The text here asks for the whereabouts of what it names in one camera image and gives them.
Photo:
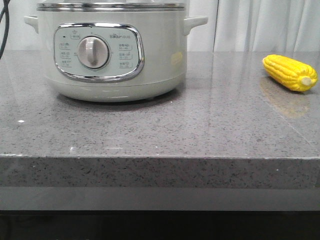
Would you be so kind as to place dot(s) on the white curtain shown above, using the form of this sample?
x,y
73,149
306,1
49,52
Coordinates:
x,y
232,25

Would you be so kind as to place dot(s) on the pale green electric cooking pot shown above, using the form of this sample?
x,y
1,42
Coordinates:
x,y
113,56

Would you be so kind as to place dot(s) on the glass pot lid steel rim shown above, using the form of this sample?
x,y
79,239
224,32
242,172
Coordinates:
x,y
107,6

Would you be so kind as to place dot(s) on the yellow corn cob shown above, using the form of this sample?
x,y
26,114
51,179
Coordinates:
x,y
290,73

